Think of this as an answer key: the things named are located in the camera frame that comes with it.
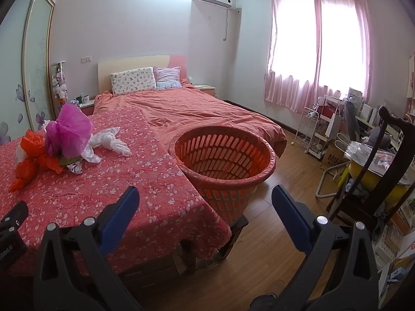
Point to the white plastic bag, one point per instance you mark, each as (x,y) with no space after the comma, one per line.
(110,141)

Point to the bag of plush toys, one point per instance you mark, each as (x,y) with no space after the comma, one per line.
(60,84)

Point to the dark wooden chair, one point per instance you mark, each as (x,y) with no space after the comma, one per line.
(397,149)

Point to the green plastic bag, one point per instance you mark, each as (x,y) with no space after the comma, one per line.
(66,161)

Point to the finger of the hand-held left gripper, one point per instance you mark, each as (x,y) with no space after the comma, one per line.
(16,215)

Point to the beige and pink headboard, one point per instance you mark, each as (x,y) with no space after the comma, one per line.
(129,63)

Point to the grey office chair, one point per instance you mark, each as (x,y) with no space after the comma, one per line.
(350,120)

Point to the white wall switch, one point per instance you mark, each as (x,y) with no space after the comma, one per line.
(86,59)

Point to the orange duvet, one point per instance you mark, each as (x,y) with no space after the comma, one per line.
(201,110)

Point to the white and pink nightstand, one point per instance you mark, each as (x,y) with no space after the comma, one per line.
(87,107)
(204,89)

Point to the red floral quilt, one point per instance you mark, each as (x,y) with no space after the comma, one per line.
(113,175)

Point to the pink curtain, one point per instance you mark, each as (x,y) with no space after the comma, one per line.
(291,55)
(343,45)

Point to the brown cardboard box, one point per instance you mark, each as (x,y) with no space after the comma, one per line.
(332,157)

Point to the white rolling cart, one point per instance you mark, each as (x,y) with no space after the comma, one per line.
(313,129)

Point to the orange plastic bag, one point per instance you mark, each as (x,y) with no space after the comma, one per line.
(26,171)

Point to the magenta plastic bag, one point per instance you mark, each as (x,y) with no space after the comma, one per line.
(69,129)

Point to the white tube frame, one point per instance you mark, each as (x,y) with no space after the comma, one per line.
(324,181)

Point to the white bag with black print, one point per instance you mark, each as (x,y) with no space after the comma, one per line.
(77,167)

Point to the yellow plastic basin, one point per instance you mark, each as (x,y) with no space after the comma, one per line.
(366,175)

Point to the dark mug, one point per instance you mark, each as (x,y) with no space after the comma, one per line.
(83,99)

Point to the white floral print pillow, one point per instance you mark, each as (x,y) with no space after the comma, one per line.
(133,81)

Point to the pink striped pillow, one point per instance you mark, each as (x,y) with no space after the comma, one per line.
(167,76)

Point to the wardrobe with flower glass doors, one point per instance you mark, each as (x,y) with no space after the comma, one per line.
(32,71)

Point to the white air conditioner pipe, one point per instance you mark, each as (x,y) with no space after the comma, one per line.
(227,22)

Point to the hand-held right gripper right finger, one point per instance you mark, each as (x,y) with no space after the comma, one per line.
(291,217)

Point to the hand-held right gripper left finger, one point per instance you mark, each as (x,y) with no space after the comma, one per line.
(119,215)

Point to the orange plastic laundry basket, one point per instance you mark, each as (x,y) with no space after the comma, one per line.
(223,168)

